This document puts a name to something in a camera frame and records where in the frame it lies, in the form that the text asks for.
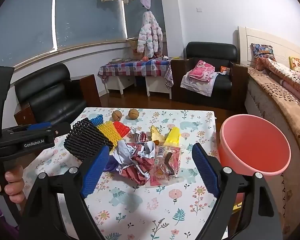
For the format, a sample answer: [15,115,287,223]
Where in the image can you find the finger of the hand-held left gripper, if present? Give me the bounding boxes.
[47,122,71,138]
[27,122,52,131]

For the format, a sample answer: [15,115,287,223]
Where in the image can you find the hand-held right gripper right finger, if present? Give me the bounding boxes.
[191,142,283,240]

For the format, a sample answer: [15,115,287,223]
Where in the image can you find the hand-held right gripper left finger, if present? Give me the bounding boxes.
[19,145,110,240]

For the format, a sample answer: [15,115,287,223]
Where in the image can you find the black foam net sleeve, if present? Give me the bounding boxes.
[64,117,115,160]

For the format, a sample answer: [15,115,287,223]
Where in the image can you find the large red-white paper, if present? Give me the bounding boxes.
[104,140,157,187]

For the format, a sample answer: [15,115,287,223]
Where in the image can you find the red foam net sleeve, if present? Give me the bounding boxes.
[112,121,130,138]

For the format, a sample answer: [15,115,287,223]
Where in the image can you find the pink plastic bucket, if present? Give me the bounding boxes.
[218,114,292,177]

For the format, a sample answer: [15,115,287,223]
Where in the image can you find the person's left hand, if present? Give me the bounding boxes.
[0,165,25,210]

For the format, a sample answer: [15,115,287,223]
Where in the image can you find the black leather armchair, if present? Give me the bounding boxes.
[14,62,102,125]
[171,42,248,110]

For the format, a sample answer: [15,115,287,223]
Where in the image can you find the blue foam net sleeve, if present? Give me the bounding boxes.
[89,114,104,128]

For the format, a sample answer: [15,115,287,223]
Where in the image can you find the yellow foam net sleeve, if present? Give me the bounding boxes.
[96,121,123,155]

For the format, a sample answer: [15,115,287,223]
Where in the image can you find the clear snack wrapper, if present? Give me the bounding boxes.
[145,144,184,188]

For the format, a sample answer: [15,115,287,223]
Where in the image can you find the yellow plastic piece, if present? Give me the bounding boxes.
[164,127,181,147]

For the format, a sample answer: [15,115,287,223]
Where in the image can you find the floral bear print tablecloth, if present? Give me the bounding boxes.
[22,107,237,240]

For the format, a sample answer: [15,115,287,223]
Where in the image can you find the small crumpled foil wrapper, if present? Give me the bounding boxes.
[130,127,148,143]

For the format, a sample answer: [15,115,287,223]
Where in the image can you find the white quilted mattress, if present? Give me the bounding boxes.
[244,79,300,240]

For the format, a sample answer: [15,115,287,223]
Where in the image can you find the white printed cloth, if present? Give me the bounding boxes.
[180,72,219,97]

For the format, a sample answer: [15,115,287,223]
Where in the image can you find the checkered cloth side table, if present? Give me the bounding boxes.
[98,58,174,89]

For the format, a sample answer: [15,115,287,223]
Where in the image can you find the white desk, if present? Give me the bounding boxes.
[106,75,172,100]

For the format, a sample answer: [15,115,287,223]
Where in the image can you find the pink folded clothes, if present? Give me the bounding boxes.
[187,60,215,83]

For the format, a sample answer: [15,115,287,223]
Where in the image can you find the large bay window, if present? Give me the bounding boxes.
[0,0,165,80]

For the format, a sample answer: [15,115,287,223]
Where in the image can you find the bed with brown blanket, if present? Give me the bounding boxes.
[247,67,300,230]

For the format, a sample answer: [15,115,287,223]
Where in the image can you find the orange dotted quilt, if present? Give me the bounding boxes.
[255,57,300,98]

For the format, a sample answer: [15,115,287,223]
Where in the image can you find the pastel dotted puffer jacket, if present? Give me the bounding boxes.
[137,10,163,58]

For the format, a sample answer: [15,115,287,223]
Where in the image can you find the colourful patterned pillow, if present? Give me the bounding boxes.
[251,43,277,70]

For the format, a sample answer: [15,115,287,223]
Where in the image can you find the cream bed headboard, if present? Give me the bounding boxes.
[237,26,300,68]

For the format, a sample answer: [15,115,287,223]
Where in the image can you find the yellow floral pillow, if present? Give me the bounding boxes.
[289,56,300,77]

